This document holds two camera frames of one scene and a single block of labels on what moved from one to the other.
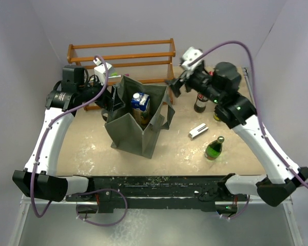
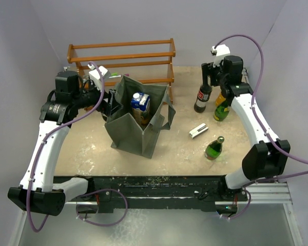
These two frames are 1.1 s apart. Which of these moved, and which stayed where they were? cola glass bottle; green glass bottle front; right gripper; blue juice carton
Moved: right gripper
Stayed: blue juice carton; green glass bottle front; cola glass bottle
